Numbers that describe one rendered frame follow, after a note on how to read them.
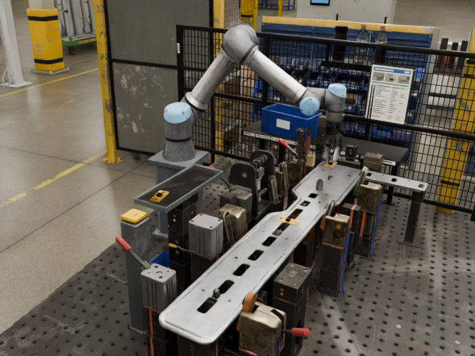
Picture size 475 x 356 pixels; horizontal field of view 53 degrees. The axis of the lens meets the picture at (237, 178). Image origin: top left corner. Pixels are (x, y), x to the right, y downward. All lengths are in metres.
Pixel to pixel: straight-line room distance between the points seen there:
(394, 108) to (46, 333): 1.93
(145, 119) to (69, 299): 2.94
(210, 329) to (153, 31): 3.44
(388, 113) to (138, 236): 1.58
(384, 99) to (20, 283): 2.48
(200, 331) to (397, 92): 1.72
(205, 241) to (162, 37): 3.02
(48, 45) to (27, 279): 6.48
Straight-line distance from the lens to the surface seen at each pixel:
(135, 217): 1.55
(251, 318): 1.30
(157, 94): 4.55
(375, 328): 1.89
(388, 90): 2.63
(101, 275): 2.10
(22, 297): 3.29
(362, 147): 2.62
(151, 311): 1.53
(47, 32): 9.38
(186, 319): 1.38
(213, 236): 1.58
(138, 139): 4.83
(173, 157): 2.11
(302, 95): 1.94
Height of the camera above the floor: 1.90
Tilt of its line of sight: 24 degrees down
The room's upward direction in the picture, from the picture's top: 2 degrees clockwise
